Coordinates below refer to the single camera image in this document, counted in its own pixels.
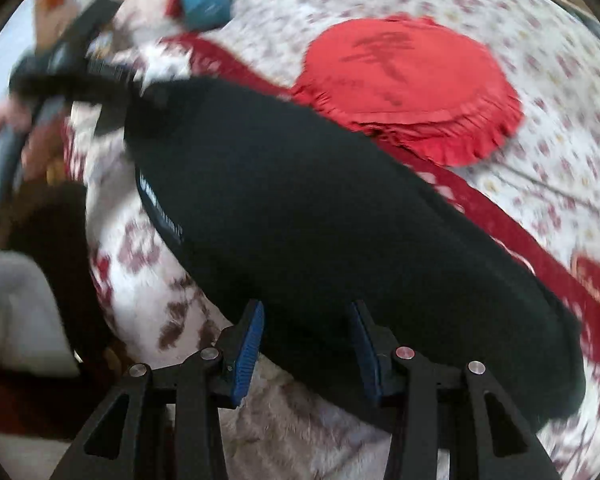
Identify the blue packet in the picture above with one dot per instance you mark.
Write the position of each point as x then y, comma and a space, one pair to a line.
205, 2

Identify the floral bed sheet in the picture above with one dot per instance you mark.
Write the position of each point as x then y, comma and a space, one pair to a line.
505, 60

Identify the red patterned plush blanket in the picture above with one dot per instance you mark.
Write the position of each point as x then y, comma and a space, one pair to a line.
180, 280

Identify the round red ruffled cushion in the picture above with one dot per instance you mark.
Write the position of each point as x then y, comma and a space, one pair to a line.
410, 90

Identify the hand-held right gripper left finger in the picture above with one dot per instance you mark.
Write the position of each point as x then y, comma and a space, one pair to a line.
245, 347

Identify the person's left hand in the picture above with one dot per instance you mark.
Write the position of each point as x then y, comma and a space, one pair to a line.
10, 125

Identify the black pants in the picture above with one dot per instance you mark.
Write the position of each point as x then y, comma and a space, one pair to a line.
300, 220

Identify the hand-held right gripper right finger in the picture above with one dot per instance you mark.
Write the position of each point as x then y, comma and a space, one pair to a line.
369, 355

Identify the grey cloth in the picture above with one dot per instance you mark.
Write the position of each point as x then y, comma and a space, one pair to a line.
22, 310

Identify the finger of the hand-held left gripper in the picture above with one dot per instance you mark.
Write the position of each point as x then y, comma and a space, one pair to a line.
111, 72

